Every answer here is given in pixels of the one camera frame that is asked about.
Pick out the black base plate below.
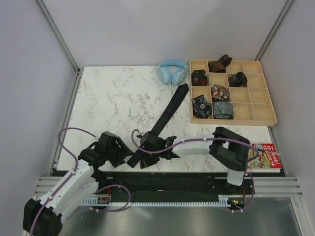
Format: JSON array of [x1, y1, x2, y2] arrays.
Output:
[[96, 172, 255, 202]]

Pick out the dark blue striped tie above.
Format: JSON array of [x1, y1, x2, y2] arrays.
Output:
[[127, 83, 189, 168]]

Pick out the white slotted cable duct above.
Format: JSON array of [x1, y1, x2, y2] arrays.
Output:
[[80, 195, 249, 208]]

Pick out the red children's book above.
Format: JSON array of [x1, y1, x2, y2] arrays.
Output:
[[247, 143, 282, 173]]

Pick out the aluminium rail frame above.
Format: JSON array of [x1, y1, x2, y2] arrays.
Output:
[[23, 71, 304, 236]]

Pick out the grey blue rolled tie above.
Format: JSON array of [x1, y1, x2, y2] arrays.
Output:
[[213, 101, 234, 119]]

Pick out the wooden compartment tray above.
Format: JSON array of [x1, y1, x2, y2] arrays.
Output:
[[189, 59, 278, 127]]

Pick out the light blue headphones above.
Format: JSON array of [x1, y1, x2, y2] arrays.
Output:
[[157, 60, 189, 85]]

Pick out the dark glossy rolled tie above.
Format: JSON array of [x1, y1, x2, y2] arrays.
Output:
[[228, 71, 248, 87]]

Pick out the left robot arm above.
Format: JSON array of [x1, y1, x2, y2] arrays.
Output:
[[23, 132, 134, 236]]

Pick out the blue hexagon rolled tie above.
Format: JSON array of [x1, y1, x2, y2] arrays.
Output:
[[191, 94, 212, 118]]

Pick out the brown rolled tie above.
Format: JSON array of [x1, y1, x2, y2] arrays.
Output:
[[208, 55, 232, 73]]

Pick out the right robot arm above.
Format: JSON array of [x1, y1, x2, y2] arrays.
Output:
[[138, 127, 252, 194]]

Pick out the black orange-dotted rolled tie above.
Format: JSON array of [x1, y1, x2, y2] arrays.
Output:
[[191, 69, 207, 86]]

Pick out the colourful patchwork rolled tie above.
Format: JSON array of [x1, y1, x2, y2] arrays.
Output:
[[212, 85, 229, 102]]

